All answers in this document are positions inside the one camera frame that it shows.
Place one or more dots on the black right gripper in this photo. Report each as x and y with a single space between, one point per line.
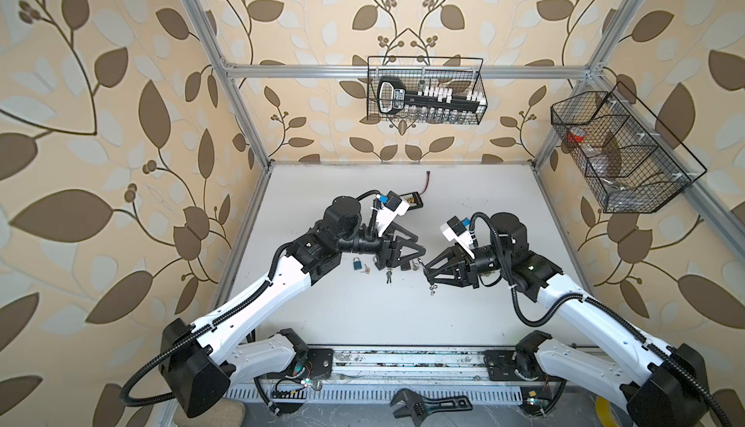
455 257

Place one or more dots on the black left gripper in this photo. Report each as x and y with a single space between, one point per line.
389 254

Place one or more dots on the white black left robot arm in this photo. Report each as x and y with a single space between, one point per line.
201 360

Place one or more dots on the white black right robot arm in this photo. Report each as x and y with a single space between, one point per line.
574 336

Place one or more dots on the black charging board yellow connectors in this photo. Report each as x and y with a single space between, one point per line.
414 200

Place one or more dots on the black adjustable wrench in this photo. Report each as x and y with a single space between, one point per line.
412 405

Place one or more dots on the black socket tool set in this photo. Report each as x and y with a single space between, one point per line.
392 97

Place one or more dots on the yellow tape roll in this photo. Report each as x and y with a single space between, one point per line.
604 413

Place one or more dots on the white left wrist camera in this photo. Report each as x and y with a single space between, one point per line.
386 209

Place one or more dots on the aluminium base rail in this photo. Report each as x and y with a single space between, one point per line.
501 375

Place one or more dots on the black wire basket back wall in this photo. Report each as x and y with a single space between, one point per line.
462 75

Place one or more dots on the black wire basket wall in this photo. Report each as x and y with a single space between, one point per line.
462 75
632 161

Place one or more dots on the black wire basket right wall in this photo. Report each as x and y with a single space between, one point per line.
632 161

